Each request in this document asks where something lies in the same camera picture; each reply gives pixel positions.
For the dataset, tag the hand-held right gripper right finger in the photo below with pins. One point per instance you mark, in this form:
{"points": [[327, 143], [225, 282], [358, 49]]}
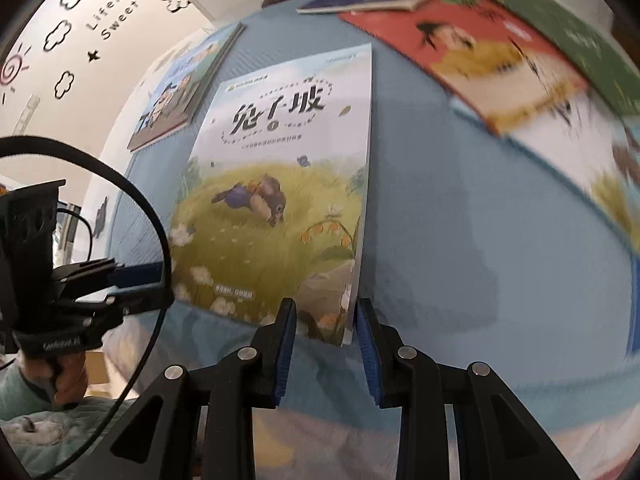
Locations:
{"points": [[367, 355]]}

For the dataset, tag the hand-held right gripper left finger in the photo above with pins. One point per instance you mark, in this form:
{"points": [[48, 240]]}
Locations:
{"points": [[285, 355]]}

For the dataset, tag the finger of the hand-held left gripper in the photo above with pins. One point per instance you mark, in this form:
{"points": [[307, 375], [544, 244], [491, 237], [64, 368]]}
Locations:
{"points": [[145, 300], [140, 274]]}

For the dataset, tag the rabbit meadow cover book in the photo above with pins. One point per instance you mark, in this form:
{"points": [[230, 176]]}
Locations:
{"points": [[270, 160]]}

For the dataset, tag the light blue cartoon cover book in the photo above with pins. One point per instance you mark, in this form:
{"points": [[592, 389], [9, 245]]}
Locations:
{"points": [[175, 90]]}

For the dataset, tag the illustrated white picture book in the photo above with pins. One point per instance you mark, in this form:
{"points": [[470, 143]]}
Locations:
{"points": [[615, 185]]}

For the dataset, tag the salmon red poet cover book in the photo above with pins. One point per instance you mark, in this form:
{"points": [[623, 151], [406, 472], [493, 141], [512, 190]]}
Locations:
{"points": [[475, 60]]}

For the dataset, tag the green cover book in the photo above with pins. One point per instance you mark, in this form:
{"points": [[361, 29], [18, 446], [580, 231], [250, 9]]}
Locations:
{"points": [[585, 45]]}

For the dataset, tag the person's left forearm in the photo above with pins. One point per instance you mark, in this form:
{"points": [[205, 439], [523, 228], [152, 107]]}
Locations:
{"points": [[20, 390]]}

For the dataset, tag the person's left hand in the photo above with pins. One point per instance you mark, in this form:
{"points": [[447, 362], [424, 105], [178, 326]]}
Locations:
{"points": [[65, 375]]}

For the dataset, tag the light blue textured mat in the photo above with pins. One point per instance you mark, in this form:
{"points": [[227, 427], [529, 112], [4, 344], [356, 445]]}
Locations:
{"points": [[450, 235]]}

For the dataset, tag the person's teal clothing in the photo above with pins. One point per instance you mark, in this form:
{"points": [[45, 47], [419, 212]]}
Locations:
{"points": [[60, 440]]}

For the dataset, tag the red swirl sun wall sticker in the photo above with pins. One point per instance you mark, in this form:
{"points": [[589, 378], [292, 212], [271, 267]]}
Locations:
{"points": [[12, 70]]}

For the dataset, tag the black star wall sticker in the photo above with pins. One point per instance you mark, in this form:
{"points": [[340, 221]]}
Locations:
{"points": [[93, 56]]}

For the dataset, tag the black lettering wall sticker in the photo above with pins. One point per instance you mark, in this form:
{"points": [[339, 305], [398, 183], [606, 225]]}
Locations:
{"points": [[112, 15]]}

